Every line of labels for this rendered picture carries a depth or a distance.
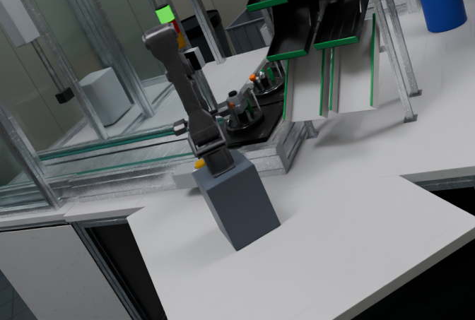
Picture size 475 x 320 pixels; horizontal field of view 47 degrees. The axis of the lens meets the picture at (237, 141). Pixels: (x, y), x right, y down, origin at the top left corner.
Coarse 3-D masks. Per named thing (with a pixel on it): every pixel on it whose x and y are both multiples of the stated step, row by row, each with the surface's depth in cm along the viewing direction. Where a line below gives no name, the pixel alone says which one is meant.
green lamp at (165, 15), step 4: (164, 8) 184; (168, 8) 185; (156, 12) 185; (160, 12) 184; (164, 12) 184; (168, 12) 185; (160, 16) 185; (164, 16) 185; (168, 16) 185; (172, 16) 186; (160, 20) 186; (164, 20) 186; (168, 20) 186
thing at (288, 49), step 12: (300, 0) 169; (312, 0) 158; (276, 12) 165; (288, 12) 169; (300, 12) 166; (312, 12) 157; (276, 24) 165; (288, 24) 166; (300, 24) 163; (312, 24) 157; (276, 36) 165; (288, 36) 163; (300, 36) 160; (312, 36) 157; (276, 48) 163; (288, 48) 160; (300, 48) 156; (276, 60) 160
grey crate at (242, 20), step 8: (240, 16) 399; (248, 16) 411; (256, 16) 409; (232, 24) 385; (240, 24) 373; (248, 24) 371; (256, 24) 368; (232, 32) 377; (240, 32) 376; (248, 32) 374; (256, 32) 372; (232, 40) 382; (240, 40) 379; (248, 40) 376; (256, 40) 375; (240, 48) 383; (248, 48) 380; (256, 48) 378
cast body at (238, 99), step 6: (234, 90) 181; (240, 90) 181; (228, 96) 181; (234, 96) 179; (240, 96) 180; (234, 102) 180; (240, 102) 180; (246, 102) 183; (234, 108) 180; (240, 108) 179
